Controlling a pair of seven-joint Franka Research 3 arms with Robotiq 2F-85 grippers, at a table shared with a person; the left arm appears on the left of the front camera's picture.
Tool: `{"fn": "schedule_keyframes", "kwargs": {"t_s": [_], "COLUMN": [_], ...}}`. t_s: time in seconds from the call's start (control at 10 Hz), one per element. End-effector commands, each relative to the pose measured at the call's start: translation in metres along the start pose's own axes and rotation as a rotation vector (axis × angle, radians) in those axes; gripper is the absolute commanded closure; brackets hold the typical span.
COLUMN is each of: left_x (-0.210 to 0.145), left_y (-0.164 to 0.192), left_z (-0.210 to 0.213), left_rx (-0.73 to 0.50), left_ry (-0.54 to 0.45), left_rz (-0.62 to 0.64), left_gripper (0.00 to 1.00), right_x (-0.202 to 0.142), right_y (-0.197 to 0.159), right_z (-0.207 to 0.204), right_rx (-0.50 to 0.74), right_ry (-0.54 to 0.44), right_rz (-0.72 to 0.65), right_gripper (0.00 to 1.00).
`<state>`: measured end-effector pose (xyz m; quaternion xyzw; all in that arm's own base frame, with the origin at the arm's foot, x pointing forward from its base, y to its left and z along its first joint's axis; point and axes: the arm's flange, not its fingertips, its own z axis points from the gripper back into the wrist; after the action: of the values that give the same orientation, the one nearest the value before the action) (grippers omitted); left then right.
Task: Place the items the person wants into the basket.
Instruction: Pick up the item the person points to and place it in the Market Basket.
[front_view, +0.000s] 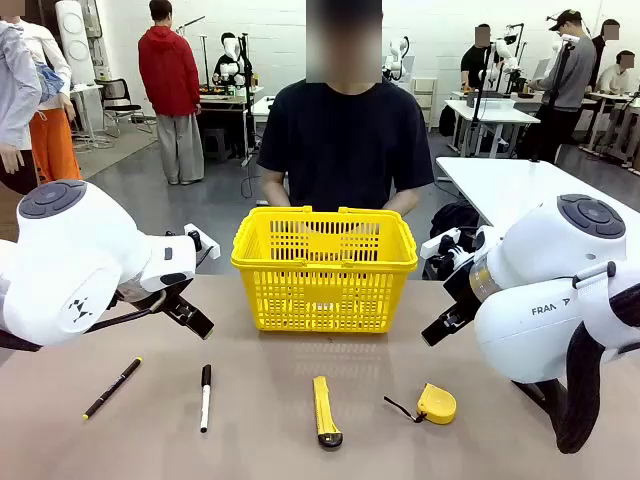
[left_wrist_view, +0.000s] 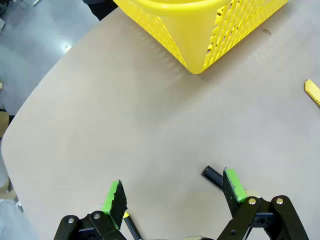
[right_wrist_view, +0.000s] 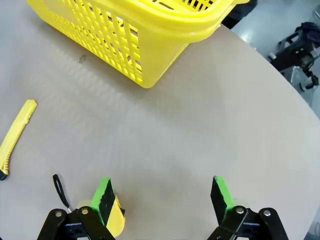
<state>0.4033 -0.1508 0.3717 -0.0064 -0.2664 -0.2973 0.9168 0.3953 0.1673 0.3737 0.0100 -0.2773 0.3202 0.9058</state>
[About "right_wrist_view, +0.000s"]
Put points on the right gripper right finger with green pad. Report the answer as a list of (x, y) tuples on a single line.
[(222, 200)]

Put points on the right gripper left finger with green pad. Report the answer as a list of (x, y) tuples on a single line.
[(105, 200)]

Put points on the yellow utility knife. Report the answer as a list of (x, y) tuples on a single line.
[(17, 130)]

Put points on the yellow plastic shopping basket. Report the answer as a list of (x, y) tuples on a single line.
[(160, 50)]

